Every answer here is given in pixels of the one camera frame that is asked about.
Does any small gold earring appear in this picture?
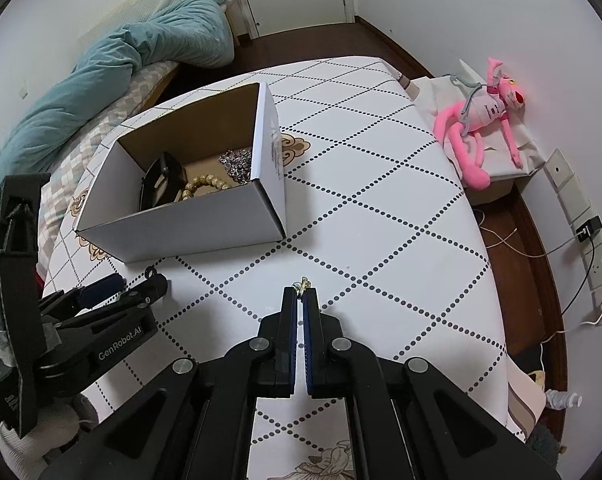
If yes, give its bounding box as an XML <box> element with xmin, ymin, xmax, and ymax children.
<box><xmin>293</xmin><ymin>276</ymin><xmax>312</xmax><ymax>296</ymax></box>

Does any black smart watch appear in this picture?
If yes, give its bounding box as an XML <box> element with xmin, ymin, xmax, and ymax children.
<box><xmin>138</xmin><ymin>152</ymin><xmax>186</xmax><ymax>211</ymax></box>

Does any wooden bead bracelet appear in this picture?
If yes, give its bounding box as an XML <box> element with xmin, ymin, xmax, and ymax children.
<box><xmin>176</xmin><ymin>173</ymin><xmax>243</xmax><ymax>204</ymax></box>

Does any thick silver chain bracelet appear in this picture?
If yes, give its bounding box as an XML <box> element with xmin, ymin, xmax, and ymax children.
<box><xmin>217</xmin><ymin>146</ymin><xmax>255</xmax><ymax>188</ymax></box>

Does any white cardboard box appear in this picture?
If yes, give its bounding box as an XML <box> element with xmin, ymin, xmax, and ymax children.
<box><xmin>76</xmin><ymin>82</ymin><xmax>286</xmax><ymax>263</ymax></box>

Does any white diamond pattern tablecloth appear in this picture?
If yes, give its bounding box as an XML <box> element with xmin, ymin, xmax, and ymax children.
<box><xmin>44</xmin><ymin>58</ymin><xmax>540</xmax><ymax>479</ymax></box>

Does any plastic water bottle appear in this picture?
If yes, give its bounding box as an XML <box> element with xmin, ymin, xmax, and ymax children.
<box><xmin>545</xmin><ymin>389</ymin><xmax>583</xmax><ymax>411</ymax></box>

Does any brown cardboard box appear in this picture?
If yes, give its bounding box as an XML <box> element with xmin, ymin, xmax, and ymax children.
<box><xmin>465</xmin><ymin>179</ymin><xmax>514</xmax><ymax>207</ymax></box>

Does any teal quilt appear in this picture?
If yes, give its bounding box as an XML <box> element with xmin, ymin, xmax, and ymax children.
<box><xmin>0</xmin><ymin>0</ymin><xmax>234</xmax><ymax>184</ymax></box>

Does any white canvas bag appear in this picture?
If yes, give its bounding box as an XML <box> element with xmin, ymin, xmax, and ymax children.
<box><xmin>407</xmin><ymin>58</ymin><xmax>547</xmax><ymax>190</ymax></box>

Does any black charger plug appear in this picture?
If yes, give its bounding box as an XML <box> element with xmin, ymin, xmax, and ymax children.
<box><xmin>575</xmin><ymin>216</ymin><xmax>602</xmax><ymax>243</ymax></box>

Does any pink panther plush toy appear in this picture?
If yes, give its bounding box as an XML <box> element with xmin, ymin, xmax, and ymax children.
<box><xmin>433</xmin><ymin>58</ymin><xmax>525</xmax><ymax>190</ymax></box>

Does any phone on gripper mount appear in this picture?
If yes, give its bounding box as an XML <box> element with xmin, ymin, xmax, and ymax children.
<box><xmin>0</xmin><ymin>174</ymin><xmax>50</xmax><ymax>438</ymax></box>

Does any white charging cable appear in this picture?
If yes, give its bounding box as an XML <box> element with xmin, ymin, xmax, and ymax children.
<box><xmin>535</xmin><ymin>303</ymin><xmax>602</xmax><ymax>386</ymax></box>

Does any wall socket strip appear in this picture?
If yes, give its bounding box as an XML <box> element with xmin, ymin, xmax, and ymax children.
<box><xmin>544</xmin><ymin>148</ymin><xmax>602</xmax><ymax>326</ymax></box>

